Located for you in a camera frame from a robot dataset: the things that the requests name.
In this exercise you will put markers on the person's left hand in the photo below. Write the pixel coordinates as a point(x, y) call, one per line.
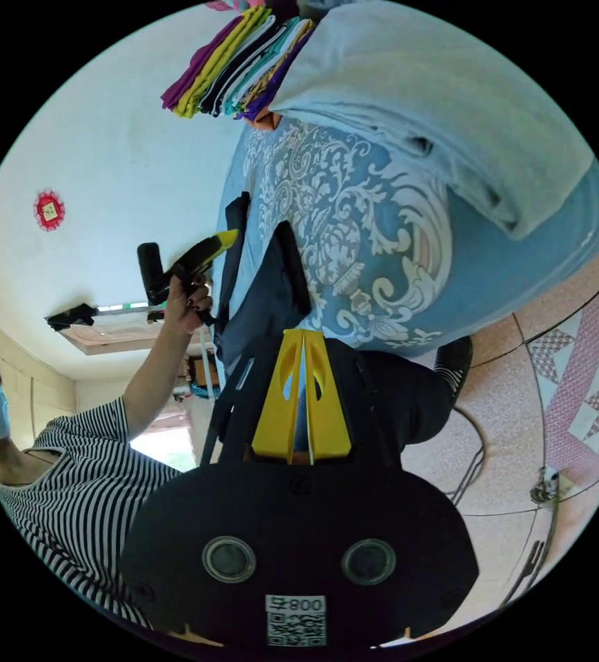
point(188, 307)

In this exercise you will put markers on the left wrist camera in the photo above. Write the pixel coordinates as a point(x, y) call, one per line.
point(150, 269)

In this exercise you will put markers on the person's left forearm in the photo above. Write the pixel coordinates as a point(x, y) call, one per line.
point(159, 372)

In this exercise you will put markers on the folded grey blanket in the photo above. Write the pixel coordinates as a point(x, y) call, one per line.
point(433, 93)

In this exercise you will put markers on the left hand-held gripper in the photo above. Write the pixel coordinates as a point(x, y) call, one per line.
point(188, 264)

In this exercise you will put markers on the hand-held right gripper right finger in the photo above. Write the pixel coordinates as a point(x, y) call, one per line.
point(327, 419)

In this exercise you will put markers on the pile of clothes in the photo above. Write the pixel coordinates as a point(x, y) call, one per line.
point(237, 67)

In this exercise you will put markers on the pink patterned floor mat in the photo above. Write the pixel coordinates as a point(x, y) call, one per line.
point(588, 372)

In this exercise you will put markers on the black long pants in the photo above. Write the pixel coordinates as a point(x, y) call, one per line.
point(273, 300)

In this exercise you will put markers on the person's body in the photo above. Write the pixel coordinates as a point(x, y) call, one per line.
point(71, 491)

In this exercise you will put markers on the bed with blue printed sheet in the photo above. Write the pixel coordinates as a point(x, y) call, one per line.
point(485, 279)

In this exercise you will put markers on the red round wall ornament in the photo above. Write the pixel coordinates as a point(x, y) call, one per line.
point(49, 210)

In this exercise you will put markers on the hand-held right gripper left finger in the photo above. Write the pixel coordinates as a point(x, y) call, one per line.
point(278, 414)

